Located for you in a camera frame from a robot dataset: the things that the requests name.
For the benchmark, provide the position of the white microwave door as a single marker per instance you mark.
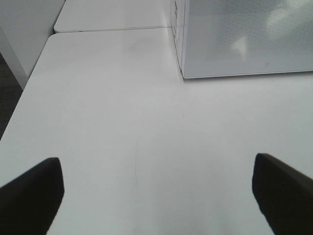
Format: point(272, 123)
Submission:
point(245, 37)

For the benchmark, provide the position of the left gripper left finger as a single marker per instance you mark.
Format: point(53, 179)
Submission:
point(30, 202)

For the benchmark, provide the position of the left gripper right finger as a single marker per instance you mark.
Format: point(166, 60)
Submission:
point(284, 196)

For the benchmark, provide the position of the white microwave oven body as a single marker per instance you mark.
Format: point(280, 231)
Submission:
point(178, 20)

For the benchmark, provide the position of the white adjacent table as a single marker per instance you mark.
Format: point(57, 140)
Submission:
point(104, 15)

